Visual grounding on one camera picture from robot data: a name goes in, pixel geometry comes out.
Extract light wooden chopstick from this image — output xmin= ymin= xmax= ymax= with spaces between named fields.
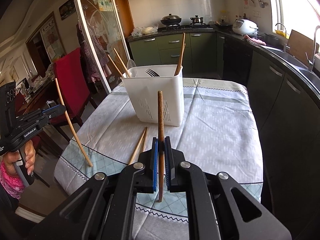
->
xmin=55 ymin=78 xmax=93 ymax=167
xmin=174 ymin=33 xmax=185 ymax=76
xmin=129 ymin=127 xmax=148 ymax=165
xmin=113 ymin=48 xmax=131 ymax=77

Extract dark-tipped wooden chopstick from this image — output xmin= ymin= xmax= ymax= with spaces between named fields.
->
xmin=158 ymin=91 xmax=165 ymax=202
xmin=107 ymin=54 xmax=124 ymax=79
xmin=142 ymin=127 xmax=148 ymax=152
xmin=175 ymin=43 xmax=186 ymax=75

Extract white plastic utensil holder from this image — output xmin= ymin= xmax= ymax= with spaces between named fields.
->
xmin=122 ymin=64 xmax=184 ymax=126

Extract black plastic fork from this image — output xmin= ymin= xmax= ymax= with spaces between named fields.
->
xmin=145 ymin=68 xmax=159 ymax=77

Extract person's left hand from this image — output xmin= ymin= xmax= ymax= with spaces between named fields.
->
xmin=3 ymin=139 xmax=36 ymax=176

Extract cluttered dining table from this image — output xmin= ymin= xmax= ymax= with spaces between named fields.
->
xmin=15 ymin=63 xmax=57 ymax=116

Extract red upholstered chair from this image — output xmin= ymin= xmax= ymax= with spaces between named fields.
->
xmin=47 ymin=48 xmax=97 ymax=141

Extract hanging checkered apron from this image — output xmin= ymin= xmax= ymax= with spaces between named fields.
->
xmin=76 ymin=19 xmax=113 ymax=86

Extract patterned light tablecloth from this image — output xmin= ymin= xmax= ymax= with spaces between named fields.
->
xmin=54 ymin=77 xmax=264 ymax=240

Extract pink sleeve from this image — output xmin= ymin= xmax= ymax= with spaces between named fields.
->
xmin=1 ymin=162 xmax=25 ymax=200

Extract green lower cabinets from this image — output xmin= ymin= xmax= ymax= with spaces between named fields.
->
xmin=129 ymin=32 xmax=217 ymax=78

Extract plastic bag with food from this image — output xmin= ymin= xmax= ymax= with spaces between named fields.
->
xmin=131 ymin=24 xmax=158 ymax=37

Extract glass sliding door with flowers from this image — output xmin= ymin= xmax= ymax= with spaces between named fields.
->
xmin=74 ymin=0 xmax=130 ymax=94

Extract gas stove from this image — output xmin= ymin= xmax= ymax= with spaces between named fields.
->
xmin=158 ymin=24 xmax=212 ymax=32

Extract black wok with lid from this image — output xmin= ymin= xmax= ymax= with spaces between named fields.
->
xmin=161 ymin=14 xmax=182 ymax=26

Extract small steel pot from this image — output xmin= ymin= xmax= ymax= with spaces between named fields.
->
xmin=190 ymin=15 xmax=203 ymax=25

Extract dark lower cabinets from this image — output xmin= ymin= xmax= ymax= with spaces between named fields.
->
xmin=217 ymin=31 xmax=319 ymax=239

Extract black frying pan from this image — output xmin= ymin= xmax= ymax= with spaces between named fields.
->
xmin=214 ymin=20 xmax=233 ymax=30

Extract pink cloth on counter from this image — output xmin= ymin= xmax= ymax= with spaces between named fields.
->
xmin=243 ymin=35 xmax=266 ymax=46

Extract white rice cooker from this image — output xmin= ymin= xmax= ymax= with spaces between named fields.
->
xmin=232 ymin=19 xmax=259 ymax=35

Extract dark pot by sink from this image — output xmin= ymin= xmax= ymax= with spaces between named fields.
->
xmin=263 ymin=33 xmax=281 ymax=48

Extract small chrome faucet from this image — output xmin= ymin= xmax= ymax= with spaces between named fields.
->
xmin=274 ymin=23 xmax=288 ymax=54

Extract yellow sponge basket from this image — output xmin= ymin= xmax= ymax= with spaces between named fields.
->
xmin=275 ymin=30 xmax=288 ymax=38

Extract double stainless sink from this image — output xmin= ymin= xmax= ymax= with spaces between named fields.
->
xmin=264 ymin=46 xmax=319 ymax=82

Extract wooden cutting board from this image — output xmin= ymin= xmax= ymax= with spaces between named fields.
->
xmin=287 ymin=29 xmax=313 ymax=67

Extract tall chrome faucet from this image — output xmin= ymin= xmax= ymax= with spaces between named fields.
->
xmin=305 ymin=25 xmax=320 ymax=72

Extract framed picture on wall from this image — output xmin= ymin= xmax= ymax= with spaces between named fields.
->
xmin=59 ymin=0 xmax=76 ymax=21

